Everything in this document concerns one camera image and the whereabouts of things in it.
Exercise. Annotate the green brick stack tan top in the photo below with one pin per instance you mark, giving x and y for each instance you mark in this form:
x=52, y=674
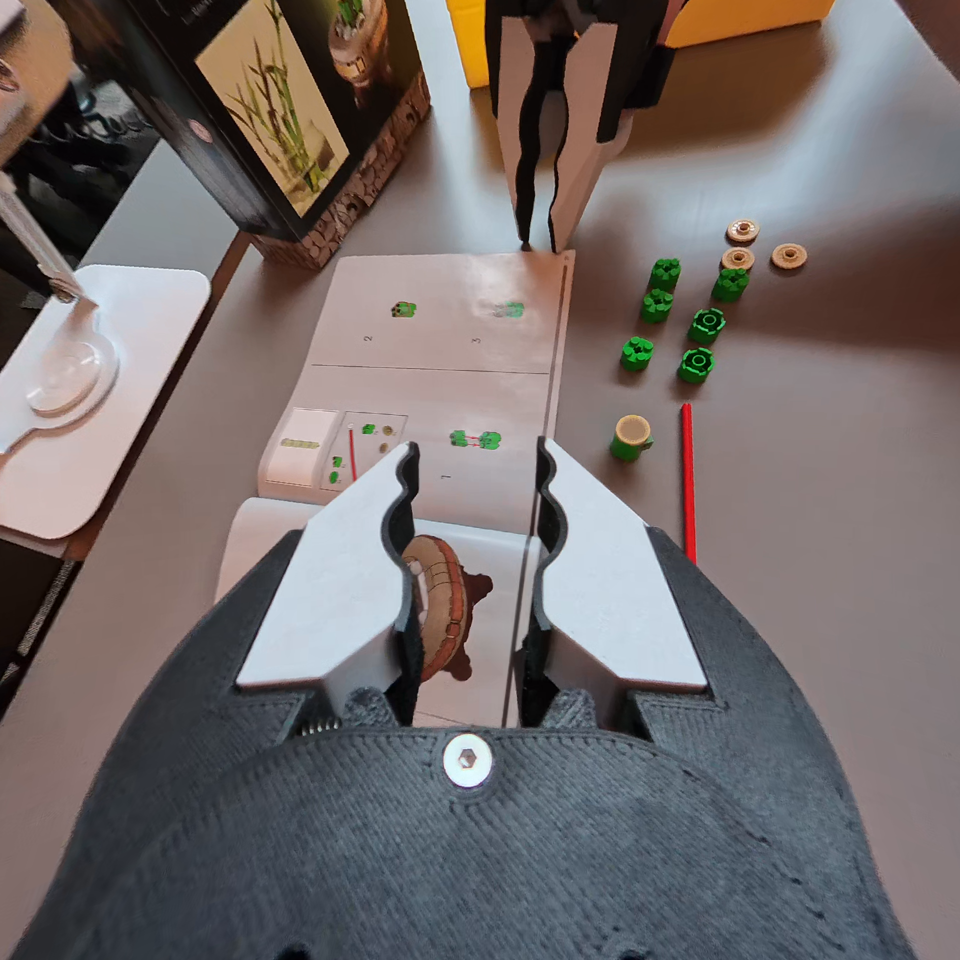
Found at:
x=631, y=441

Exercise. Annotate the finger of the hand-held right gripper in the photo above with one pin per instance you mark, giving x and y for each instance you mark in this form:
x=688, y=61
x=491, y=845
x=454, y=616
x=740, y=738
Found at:
x=517, y=112
x=581, y=150

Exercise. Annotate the black bamboo picture box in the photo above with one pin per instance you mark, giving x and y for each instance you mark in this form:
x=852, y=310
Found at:
x=285, y=112

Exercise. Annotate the green cross-top round brick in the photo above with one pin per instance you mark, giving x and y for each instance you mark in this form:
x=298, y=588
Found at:
x=636, y=354
x=656, y=305
x=730, y=285
x=665, y=272

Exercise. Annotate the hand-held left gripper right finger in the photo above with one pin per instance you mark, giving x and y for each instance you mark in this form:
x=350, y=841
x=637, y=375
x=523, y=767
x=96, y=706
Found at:
x=607, y=592

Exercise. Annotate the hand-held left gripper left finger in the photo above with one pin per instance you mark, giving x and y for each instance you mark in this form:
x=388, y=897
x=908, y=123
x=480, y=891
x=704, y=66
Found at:
x=337, y=585

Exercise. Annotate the red thin rod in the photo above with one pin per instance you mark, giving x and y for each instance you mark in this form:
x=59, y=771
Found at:
x=688, y=480

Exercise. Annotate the tan round plate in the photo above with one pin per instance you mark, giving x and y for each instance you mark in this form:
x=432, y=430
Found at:
x=742, y=230
x=738, y=259
x=788, y=256

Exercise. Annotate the white stand base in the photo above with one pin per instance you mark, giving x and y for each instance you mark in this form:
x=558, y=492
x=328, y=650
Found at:
x=112, y=420

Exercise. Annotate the yellow plastic bin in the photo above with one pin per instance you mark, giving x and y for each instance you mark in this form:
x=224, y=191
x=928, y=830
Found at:
x=750, y=22

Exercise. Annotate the building instruction booklet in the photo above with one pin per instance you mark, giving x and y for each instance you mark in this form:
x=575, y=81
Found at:
x=435, y=375

